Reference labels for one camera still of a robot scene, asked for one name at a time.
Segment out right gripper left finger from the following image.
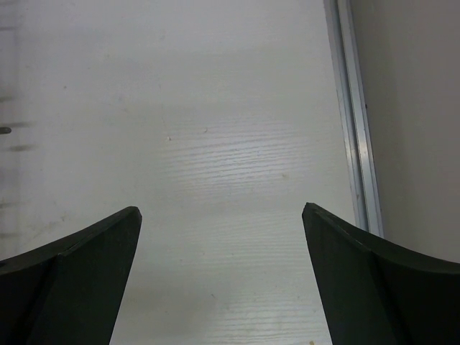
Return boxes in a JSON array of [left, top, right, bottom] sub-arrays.
[[1, 206, 142, 344]]

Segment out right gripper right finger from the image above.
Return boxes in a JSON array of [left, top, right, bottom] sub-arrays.
[[302, 203, 459, 344]]

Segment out right aluminium rail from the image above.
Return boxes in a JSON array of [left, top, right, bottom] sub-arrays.
[[324, 0, 384, 237]]

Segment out grey wire dish rack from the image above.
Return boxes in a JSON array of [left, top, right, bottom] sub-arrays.
[[0, 126, 12, 135]]

